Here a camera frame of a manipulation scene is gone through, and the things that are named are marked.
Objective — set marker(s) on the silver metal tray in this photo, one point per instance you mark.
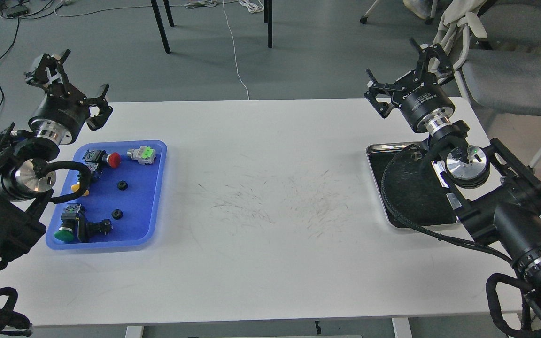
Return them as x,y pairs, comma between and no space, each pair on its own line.
405,189

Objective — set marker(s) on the black right-side robot arm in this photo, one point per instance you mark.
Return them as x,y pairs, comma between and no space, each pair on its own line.
479,198

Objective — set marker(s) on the beige jacket on chair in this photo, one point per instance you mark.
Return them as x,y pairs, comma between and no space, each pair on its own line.
459,19

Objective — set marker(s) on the small black gear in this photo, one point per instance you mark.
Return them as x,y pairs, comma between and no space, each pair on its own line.
117,214
122,185

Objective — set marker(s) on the black table leg rear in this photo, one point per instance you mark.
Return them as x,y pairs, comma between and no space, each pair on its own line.
167,7

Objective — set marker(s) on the red push button switch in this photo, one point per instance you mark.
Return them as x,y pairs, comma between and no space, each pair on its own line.
96,160

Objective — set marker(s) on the green push button switch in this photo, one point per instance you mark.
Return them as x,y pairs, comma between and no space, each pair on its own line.
73,222

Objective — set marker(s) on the black power strip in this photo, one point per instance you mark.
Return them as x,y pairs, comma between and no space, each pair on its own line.
15,12

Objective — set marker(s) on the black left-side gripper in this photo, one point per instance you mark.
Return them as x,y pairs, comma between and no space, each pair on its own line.
61,104

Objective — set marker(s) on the green grey connector module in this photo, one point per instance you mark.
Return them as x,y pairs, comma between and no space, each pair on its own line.
144,155

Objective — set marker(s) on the grey office chair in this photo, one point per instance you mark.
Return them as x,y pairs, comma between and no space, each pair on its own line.
503,71

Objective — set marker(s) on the black table leg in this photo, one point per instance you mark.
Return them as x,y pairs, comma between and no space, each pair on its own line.
160,26
167,7
268,20

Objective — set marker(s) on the black left-side robot arm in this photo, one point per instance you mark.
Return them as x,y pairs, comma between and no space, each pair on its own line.
30,176

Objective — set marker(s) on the black table leg left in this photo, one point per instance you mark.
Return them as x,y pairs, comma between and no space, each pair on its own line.
160,26

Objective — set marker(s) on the black selector switch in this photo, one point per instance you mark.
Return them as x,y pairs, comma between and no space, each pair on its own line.
86,229

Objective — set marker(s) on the blue plastic tray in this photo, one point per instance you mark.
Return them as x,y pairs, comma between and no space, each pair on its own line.
139,202

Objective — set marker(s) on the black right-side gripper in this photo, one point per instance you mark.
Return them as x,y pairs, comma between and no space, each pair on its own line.
414,99

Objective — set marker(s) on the black table leg right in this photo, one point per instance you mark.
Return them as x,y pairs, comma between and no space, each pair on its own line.
268,20

